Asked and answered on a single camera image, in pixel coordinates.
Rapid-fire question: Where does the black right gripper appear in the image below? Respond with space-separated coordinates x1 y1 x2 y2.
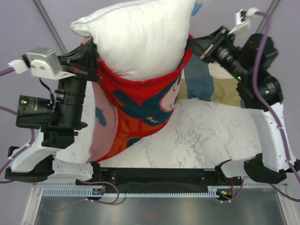
185 25 250 83

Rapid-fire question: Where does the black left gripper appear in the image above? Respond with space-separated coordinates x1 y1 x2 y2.
55 38 105 130

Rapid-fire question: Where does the white pillow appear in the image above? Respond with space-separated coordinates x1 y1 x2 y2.
71 0 195 81

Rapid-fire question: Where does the red patterned pillowcase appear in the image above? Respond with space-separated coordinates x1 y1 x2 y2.
87 49 192 163

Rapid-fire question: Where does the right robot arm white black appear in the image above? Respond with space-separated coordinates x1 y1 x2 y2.
187 27 300 185

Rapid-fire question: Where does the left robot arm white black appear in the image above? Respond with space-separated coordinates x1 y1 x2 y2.
1 41 103 185

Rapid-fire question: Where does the blue beige checkered pillow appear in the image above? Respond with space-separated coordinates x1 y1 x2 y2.
178 54 245 108

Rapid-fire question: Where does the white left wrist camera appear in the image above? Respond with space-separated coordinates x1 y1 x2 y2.
8 47 75 80

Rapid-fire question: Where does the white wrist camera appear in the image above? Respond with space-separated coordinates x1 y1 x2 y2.
8 47 75 80
228 7 259 35

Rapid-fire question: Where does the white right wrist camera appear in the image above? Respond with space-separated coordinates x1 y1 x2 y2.
228 7 259 35

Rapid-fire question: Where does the left aluminium frame post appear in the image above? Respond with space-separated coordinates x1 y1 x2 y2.
31 0 68 53

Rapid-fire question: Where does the aluminium frame post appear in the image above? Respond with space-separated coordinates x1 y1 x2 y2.
31 0 68 53
255 0 281 35

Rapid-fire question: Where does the right aluminium frame post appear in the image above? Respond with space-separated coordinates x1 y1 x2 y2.
255 0 281 35

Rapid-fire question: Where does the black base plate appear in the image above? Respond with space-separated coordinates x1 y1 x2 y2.
88 167 241 193

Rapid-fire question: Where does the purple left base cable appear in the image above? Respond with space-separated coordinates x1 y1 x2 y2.
42 179 120 215

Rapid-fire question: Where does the white slotted cable duct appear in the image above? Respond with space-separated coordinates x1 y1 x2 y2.
42 187 232 198

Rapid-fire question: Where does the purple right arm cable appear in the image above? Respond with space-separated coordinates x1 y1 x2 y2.
253 11 300 202

